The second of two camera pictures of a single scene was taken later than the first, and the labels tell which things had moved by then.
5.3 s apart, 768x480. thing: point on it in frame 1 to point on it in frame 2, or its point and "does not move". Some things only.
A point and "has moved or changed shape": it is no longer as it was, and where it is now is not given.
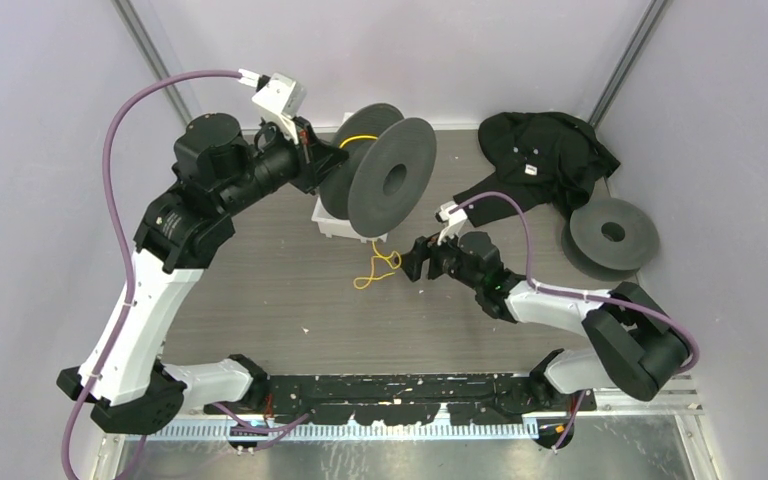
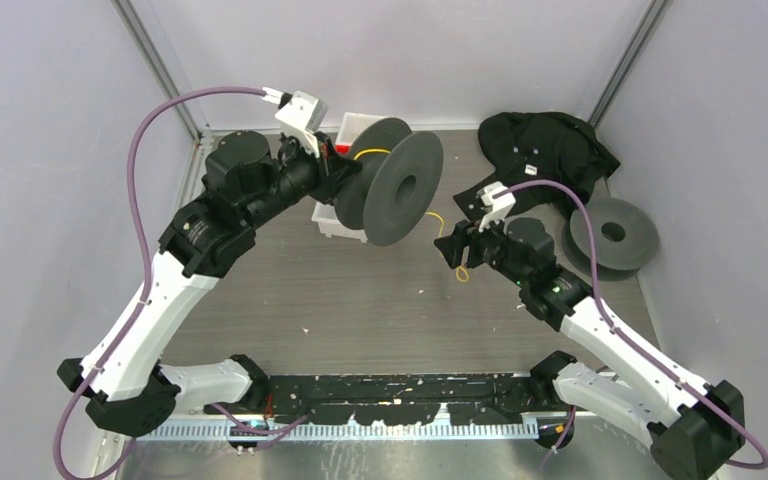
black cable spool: x=382 y=180 has moved or changed shape
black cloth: x=536 y=157 does not move
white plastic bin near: x=334 y=226 does not move
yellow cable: x=393 y=259 has moved or changed shape
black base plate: x=409 y=398 does not move
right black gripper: x=412 y=262 to x=453 y=246
